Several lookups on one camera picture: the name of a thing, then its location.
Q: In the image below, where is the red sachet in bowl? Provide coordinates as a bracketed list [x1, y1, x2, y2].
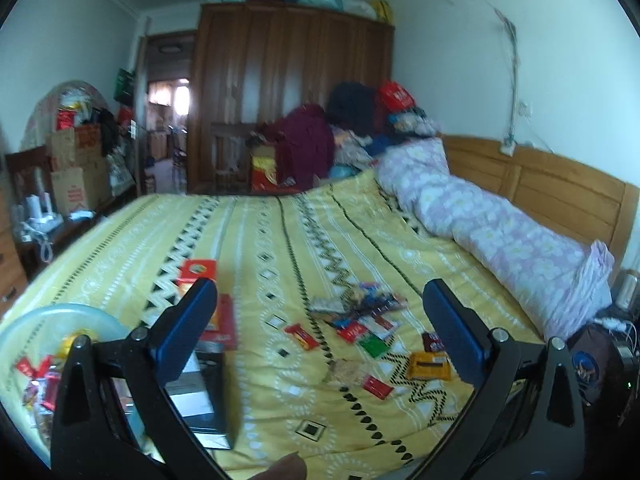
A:
[14, 354, 53, 380]

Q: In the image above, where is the white red snack bag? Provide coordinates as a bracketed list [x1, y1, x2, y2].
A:
[358, 315, 399, 340]

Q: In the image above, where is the wooden wardrobe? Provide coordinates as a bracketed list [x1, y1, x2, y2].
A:
[186, 3, 395, 193]

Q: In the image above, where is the red orange upright box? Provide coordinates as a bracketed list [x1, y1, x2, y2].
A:
[177, 259, 217, 297]

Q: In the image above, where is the orange snack packet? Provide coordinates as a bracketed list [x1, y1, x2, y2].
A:
[407, 351, 451, 380]

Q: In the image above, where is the green snack packet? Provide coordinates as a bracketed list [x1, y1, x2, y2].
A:
[357, 334, 390, 359]

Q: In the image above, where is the maroon clothes pile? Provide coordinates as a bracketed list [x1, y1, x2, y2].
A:
[259, 103, 335, 191]

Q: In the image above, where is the black box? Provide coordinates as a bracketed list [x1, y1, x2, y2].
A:
[165, 352, 234, 451]

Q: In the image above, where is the clear glass bowl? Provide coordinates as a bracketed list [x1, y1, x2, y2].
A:
[0, 304, 129, 465]

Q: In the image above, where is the blue snack packet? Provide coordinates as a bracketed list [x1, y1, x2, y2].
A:
[344, 283, 409, 318]

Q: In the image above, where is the wooden chair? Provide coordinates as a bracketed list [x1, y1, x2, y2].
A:
[210, 122, 255, 195]

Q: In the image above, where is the cardboard box upper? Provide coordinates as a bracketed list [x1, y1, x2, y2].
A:
[48, 124, 102, 171]

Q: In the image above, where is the wooden headboard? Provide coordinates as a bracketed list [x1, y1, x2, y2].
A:
[442, 134, 639, 274]

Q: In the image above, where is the cardboard box lower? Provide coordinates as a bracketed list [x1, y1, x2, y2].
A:
[51, 162, 112, 217]

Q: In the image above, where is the dark red chip bag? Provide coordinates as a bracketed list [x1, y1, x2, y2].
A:
[422, 332, 445, 353]

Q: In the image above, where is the flat red box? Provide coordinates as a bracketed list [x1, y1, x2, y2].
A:
[201, 294, 238, 351]

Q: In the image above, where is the pink floral rolled quilt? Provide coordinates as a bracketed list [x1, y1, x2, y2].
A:
[375, 138, 614, 339]

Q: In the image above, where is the cardboard box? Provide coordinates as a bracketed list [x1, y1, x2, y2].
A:
[48, 124, 102, 171]
[51, 162, 112, 217]

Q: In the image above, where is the red flat snack packet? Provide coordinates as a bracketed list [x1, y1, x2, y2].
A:
[361, 375, 394, 400]

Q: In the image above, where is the yellow patterned bedspread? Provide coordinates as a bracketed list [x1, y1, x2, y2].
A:
[1, 174, 538, 479]

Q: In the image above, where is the white wifi router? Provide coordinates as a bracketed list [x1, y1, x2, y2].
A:
[25, 192, 63, 234]

